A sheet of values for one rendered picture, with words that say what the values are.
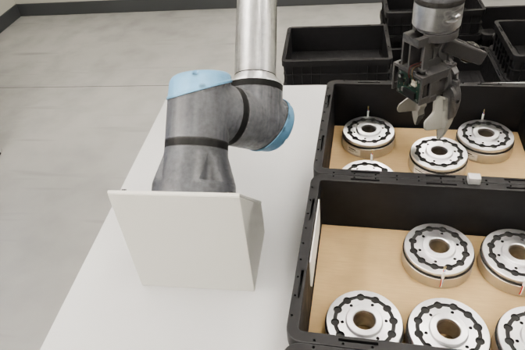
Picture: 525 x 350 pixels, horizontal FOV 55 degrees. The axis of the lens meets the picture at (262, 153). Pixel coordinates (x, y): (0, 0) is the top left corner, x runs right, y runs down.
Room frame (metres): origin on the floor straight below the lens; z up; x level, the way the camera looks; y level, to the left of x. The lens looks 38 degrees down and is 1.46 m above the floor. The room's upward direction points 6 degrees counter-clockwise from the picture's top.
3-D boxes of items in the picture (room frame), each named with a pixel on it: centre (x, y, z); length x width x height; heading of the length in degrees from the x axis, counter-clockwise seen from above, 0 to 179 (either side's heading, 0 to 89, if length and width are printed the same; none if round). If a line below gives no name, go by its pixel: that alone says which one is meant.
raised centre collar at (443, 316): (0.35, -0.21, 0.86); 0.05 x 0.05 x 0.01
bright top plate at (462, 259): (0.49, -0.25, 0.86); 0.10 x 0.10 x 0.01
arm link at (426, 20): (0.73, -0.30, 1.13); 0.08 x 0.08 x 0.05
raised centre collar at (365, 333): (0.38, -0.11, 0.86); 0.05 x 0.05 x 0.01
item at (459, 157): (0.71, -0.33, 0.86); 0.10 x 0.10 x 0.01
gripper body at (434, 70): (0.73, -0.29, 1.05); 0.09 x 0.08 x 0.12; 114
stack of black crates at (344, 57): (1.75, -0.33, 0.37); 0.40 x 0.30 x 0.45; 79
